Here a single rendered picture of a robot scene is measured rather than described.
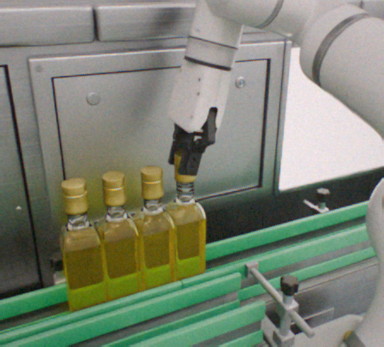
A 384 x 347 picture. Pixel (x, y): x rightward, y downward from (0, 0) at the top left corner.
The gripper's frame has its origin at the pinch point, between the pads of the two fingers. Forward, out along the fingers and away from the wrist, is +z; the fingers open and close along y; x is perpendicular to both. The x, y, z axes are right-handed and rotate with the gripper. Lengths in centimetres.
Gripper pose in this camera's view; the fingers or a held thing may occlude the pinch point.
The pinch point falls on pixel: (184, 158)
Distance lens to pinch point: 66.7
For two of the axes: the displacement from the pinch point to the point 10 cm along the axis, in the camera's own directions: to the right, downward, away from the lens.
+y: 4.0, 3.4, -8.5
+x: 8.8, 1.0, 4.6
